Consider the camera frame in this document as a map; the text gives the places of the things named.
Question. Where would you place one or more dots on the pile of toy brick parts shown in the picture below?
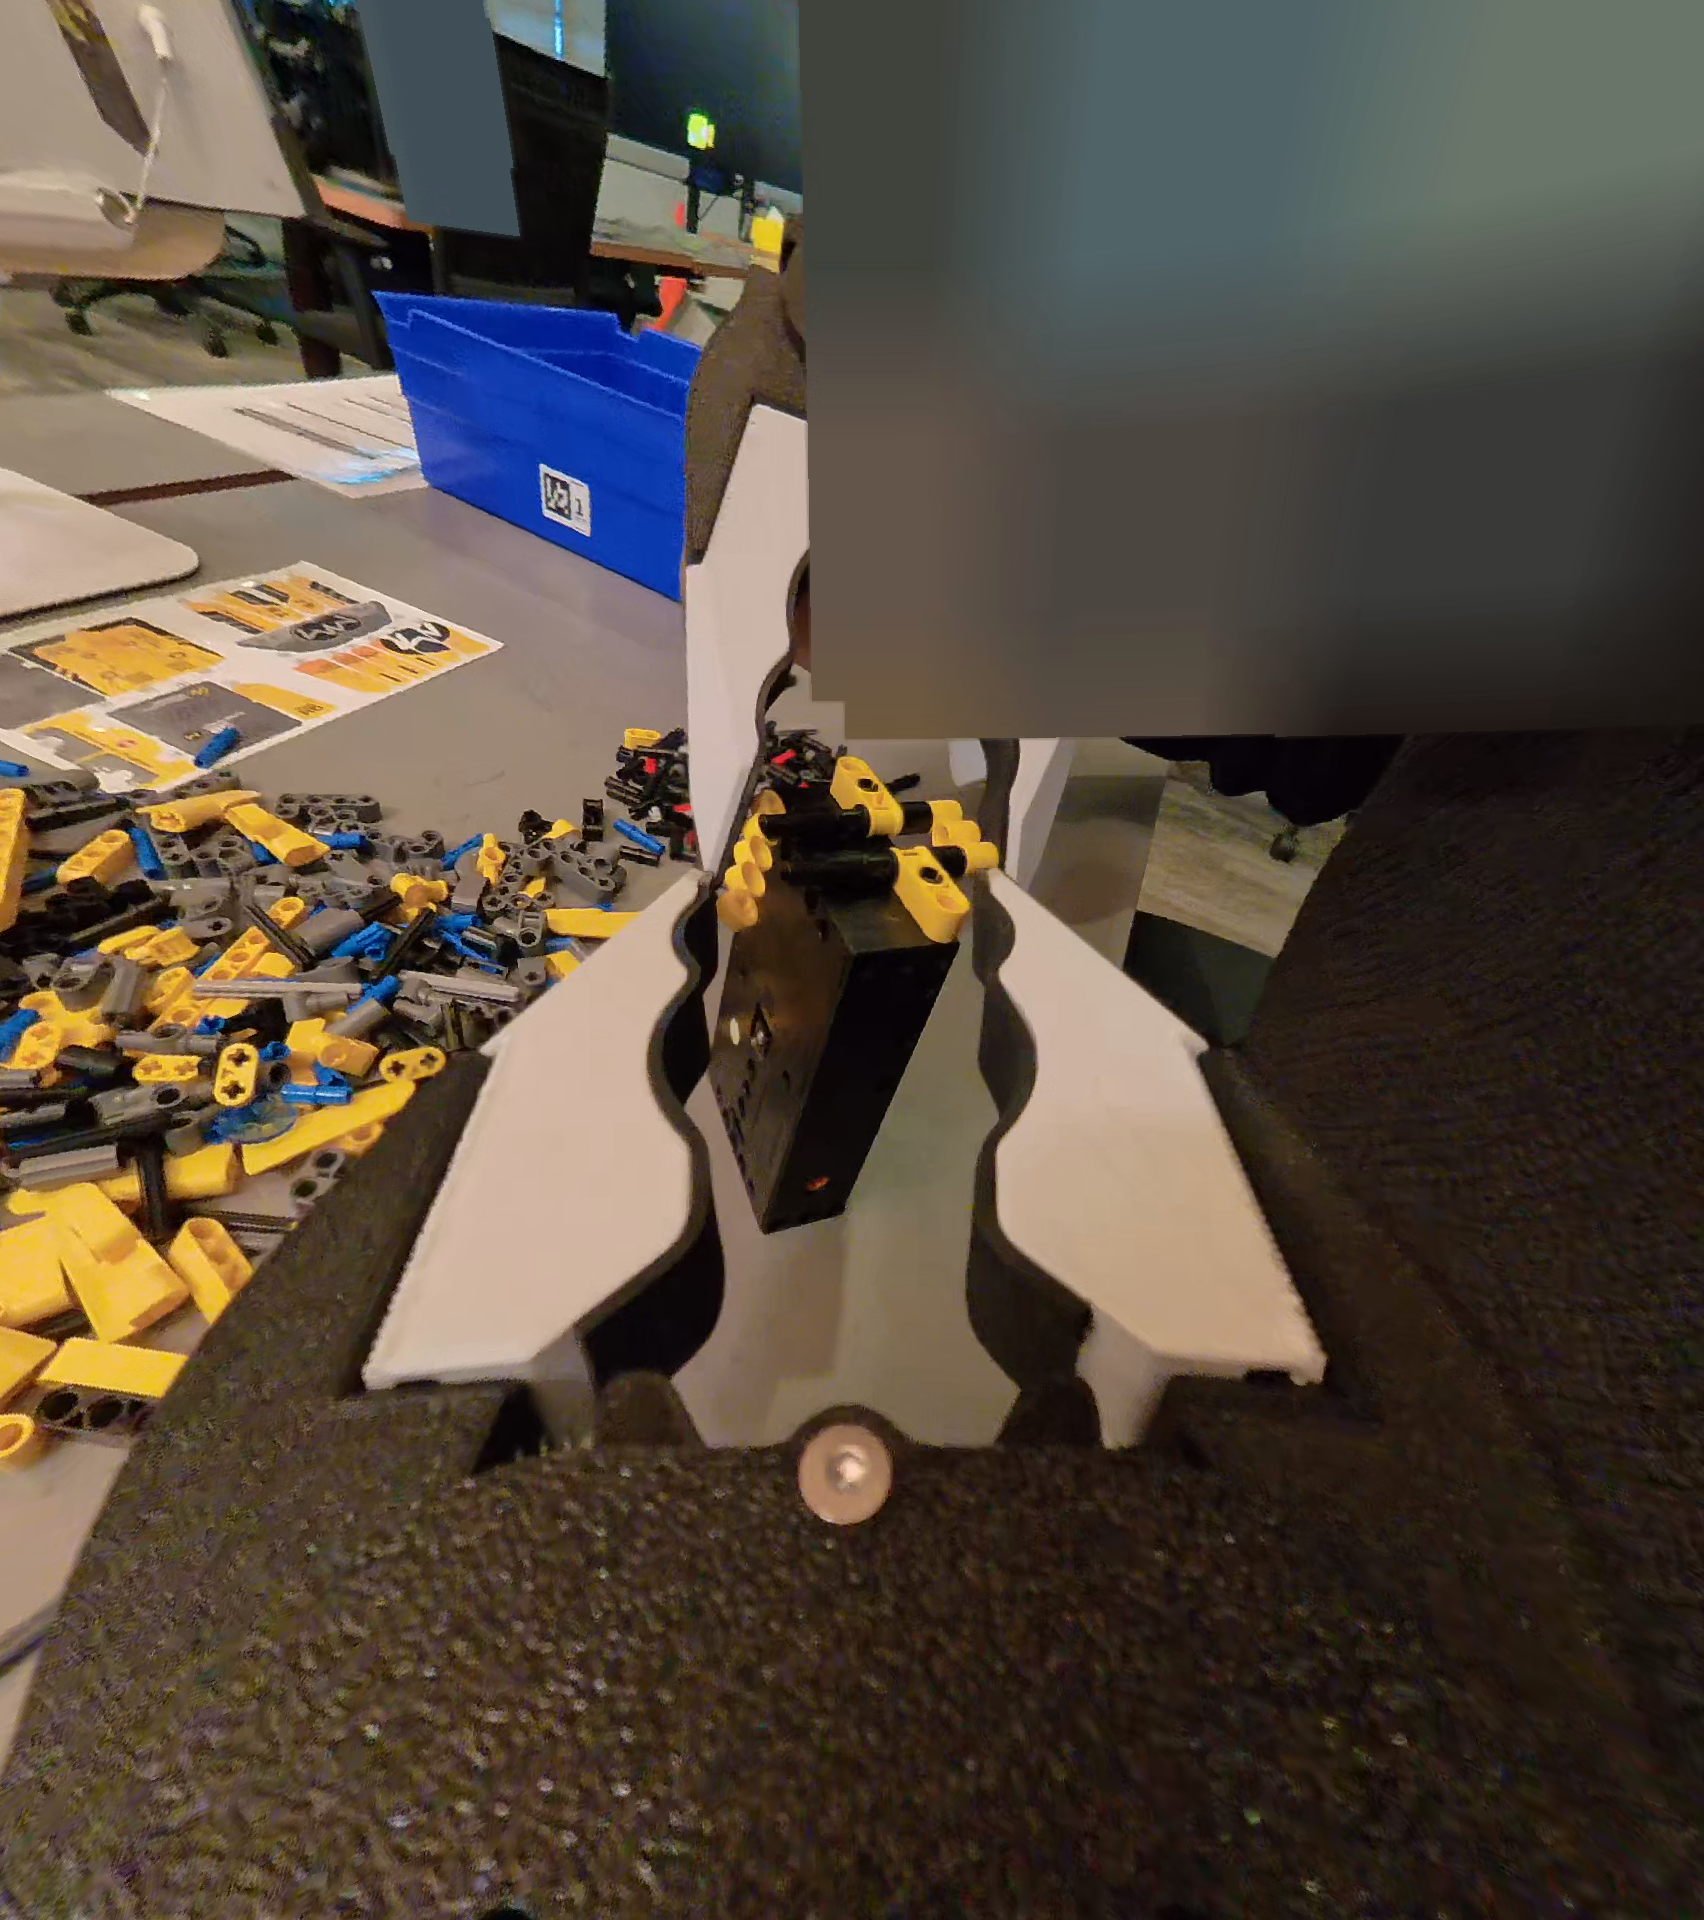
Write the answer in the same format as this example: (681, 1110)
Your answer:
(117, 1051)

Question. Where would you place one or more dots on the white printed paper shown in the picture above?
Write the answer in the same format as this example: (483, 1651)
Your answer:
(282, 429)

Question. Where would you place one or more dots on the blue plastic bin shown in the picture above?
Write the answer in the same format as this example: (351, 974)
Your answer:
(523, 405)

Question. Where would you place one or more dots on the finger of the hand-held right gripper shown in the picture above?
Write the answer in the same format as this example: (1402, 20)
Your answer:
(733, 600)
(1044, 811)

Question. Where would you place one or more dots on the small heap of black pins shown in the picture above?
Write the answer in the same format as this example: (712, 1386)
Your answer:
(650, 788)

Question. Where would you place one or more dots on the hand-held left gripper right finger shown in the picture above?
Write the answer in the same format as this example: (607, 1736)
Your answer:
(1136, 1155)

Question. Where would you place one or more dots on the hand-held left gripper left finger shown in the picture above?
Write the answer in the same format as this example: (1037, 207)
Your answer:
(553, 1141)

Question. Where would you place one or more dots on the black computer monitor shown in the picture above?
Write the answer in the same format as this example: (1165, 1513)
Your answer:
(673, 74)

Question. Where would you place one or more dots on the wooden office desk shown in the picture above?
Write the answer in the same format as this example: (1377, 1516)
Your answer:
(356, 203)

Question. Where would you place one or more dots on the yellow sticker sheet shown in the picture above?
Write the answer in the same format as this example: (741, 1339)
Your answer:
(193, 661)

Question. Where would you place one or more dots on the black and yellow brick assembly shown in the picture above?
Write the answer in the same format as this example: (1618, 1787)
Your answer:
(823, 1051)

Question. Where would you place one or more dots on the white book stand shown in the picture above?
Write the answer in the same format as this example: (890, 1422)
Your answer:
(57, 548)

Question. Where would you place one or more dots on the black office chair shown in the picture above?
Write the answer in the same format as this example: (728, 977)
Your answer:
(176, 292)

